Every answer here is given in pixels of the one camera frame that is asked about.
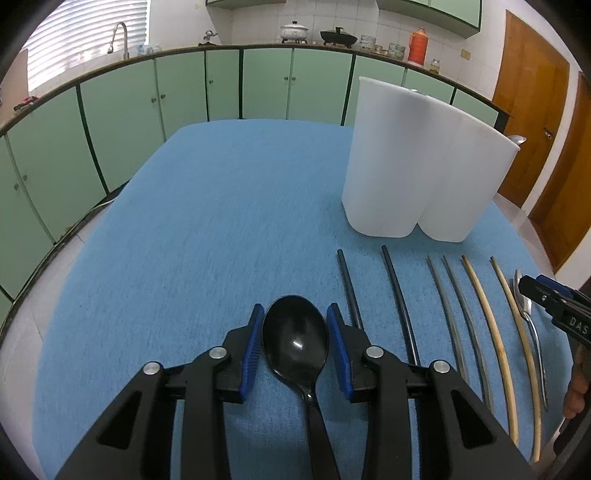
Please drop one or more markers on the person's right hand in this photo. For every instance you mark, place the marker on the person's right hand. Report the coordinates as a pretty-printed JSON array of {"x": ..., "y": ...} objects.
[{"x": 577, "y": 392}]

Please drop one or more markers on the black lidded pan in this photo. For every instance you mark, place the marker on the black lidded pan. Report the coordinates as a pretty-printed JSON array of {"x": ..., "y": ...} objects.
[{"x": 339, "y": 37}]

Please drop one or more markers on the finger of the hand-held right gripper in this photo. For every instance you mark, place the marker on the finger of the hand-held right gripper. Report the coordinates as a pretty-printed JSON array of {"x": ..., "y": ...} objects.
[
  {"x": 533, "y": 295},
  {"x": 554, "y": 284}
]

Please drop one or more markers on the clear bottles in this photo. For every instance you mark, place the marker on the clear bottles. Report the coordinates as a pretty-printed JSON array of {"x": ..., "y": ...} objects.
[{"x": 148, "y": 50}]

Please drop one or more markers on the glass jar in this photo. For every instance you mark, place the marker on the glass jar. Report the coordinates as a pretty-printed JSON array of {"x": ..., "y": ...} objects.
[{"x": 435, "y": 67}]

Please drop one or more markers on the green kitchen base cabinets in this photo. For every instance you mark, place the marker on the green kitchen base cabinets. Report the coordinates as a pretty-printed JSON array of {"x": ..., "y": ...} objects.
[{"x": 124, "y": 110}]

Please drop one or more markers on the blue tablecloth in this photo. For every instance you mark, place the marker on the blue tablecloth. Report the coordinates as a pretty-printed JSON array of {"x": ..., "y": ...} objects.
[{"x": 207, "y": 230}]

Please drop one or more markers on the grey metal chopstick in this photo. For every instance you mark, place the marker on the grey metal chopstick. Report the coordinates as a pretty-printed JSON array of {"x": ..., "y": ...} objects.
[
  {"x": 455, "y": 325},
  {"x": 472, "y": 323}
]

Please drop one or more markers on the chrome sink faucet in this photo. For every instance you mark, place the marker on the chrome sink faucet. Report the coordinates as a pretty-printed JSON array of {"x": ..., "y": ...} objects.
[{"x": 124, "y": 41}]

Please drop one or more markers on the stack of small bowls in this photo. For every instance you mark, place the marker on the stack of small bowls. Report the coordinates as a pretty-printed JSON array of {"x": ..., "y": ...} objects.
[{"x": 367, "y": 42}]

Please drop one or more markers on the white plastic container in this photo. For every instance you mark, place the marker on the white plastic container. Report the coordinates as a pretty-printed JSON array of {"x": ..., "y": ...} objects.
[
  {"x": 471, "y": 184},
  {"x": 388, "y": 161}
]

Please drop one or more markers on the black chopstick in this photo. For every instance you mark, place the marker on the black chopstick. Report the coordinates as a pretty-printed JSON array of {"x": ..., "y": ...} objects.
[
  {"x": 348, "y": 286},
  {"x": 399, "y": 295}
]

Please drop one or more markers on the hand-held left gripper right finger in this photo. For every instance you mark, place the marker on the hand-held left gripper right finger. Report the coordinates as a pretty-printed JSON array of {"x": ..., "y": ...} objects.
[{"x": 339, "y": 350}]

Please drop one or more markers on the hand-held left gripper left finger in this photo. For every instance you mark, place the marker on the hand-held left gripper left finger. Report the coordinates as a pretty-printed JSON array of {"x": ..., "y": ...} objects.
[{"x": 249, "y": 350}]

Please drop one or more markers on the red cloth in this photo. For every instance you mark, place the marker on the red cloth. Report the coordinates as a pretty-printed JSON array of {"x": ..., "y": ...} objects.
[{"x": 25, "y": 104}]

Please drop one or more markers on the bamboo chopstick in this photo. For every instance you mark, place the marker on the bamboo chopstick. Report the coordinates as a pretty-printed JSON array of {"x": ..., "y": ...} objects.
[
  {"x": 524, "y": 333},
  {"x": 491, "y": 325}
]

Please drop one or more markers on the white window blinds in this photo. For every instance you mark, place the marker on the white window blinds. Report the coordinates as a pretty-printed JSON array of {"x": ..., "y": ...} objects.
[{"x": 83, "y": 37}]

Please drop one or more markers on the white cooking pot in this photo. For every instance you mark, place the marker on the white cooking pot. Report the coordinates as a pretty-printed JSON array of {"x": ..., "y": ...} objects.
[{"x": 294, "y": 32}]

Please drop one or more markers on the green wall cabinet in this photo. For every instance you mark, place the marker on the green wall cabinet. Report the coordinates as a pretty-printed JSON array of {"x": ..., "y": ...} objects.
[{"x": 443, "y": 14}]

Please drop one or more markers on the wall switch plate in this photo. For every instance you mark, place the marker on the wall switch plate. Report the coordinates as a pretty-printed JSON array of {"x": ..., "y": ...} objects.
[{"x": 466, "y": 54}]

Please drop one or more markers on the wooden door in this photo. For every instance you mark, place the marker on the wooden door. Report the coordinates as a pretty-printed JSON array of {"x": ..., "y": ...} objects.
[
  {"x": 572, "y": 184},
  {"x": 531, "y": 92}
]

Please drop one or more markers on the glass bowls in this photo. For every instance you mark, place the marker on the glass bowls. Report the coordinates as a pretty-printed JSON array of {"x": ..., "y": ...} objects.
[{"x": 396, "y": 50}]

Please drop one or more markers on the orange thermos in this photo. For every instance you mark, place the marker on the orange thermos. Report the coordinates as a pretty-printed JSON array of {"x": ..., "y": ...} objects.
[{"x": 418, "y": 46}]

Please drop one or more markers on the black plastic spoon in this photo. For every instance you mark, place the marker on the black plastic spoon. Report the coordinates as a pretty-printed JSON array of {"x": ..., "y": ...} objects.
[{"x": 295, "y": 341}]

